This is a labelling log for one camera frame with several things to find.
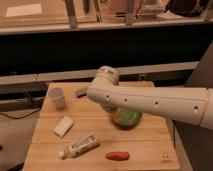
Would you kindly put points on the white sponge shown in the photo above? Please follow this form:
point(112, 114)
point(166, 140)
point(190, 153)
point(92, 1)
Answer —
point(63, 126)

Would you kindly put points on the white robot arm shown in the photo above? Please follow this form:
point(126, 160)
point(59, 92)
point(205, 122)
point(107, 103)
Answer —
point(189, 105)

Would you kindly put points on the green ceramic bowl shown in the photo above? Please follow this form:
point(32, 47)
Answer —
point(126, 118)

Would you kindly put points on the grey rectangular block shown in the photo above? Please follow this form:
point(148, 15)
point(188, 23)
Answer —
point(81, 92)

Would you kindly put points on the translucent plastic cup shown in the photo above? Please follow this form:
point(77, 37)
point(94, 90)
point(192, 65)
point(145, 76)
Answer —
point(57, 97)

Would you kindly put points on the white plastic bottle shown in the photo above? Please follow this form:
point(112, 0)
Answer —
point(80, 146)

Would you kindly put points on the orange carrot toy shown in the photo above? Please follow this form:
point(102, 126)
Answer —
point(117, 156)

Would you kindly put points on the metal table leg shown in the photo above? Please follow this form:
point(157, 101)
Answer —
point(71, 13)

